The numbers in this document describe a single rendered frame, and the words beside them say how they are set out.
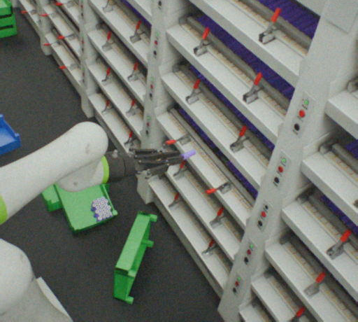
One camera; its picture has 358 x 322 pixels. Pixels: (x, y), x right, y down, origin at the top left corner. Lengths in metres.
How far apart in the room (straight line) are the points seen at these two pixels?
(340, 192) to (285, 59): 0.35
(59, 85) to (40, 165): 1.86
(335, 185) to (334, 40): 0.35
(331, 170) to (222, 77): 0.45
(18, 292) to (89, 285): 1.10
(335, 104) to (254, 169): 0.42
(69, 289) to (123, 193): 0.55
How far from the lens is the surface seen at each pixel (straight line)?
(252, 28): 1.30
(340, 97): 1.11
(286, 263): 1.48
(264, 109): 1.33
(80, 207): 2.16
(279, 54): 1.21
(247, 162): 1.44
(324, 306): 1.44
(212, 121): 1.55
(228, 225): 1.75
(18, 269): 0.88
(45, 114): 2.71
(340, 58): 1.06
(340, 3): 1.04
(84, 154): 1.17
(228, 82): 1.41
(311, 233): 1.32
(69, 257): 2.05
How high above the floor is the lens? 1.70
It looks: 42 degrees down
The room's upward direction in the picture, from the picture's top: 9 degrees clockwise
